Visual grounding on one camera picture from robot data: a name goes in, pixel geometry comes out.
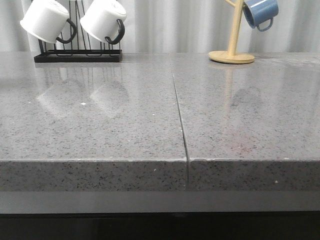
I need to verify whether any wooden mug tree stand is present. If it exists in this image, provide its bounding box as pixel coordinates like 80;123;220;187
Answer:
208;0;255;64

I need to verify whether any right white hanging mug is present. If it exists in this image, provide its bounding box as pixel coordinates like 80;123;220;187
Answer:
80;0;127;45

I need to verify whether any white hanging mug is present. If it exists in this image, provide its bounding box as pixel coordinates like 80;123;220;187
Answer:
20;0;77;44
80;0;127;45

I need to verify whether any blue enamel mug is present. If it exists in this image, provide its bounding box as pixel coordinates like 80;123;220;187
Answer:
243;0;279;32

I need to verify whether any left white hanging mug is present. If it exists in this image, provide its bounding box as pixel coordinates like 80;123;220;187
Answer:
20;0;77;44

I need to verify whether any black wire mug rack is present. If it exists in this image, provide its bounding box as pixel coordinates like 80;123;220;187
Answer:
34;0;123;63

